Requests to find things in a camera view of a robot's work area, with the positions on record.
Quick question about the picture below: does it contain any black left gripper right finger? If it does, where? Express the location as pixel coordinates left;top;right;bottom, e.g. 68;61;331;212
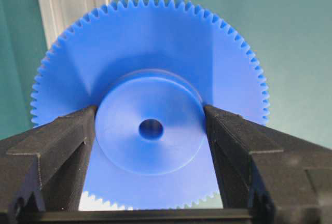
204;105;331;223

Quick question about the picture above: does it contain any large blue plastic gear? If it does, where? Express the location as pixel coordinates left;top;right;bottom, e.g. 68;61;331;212
31;0;269;209

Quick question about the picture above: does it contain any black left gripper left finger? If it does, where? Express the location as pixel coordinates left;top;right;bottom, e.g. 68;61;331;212
1;105;97;223

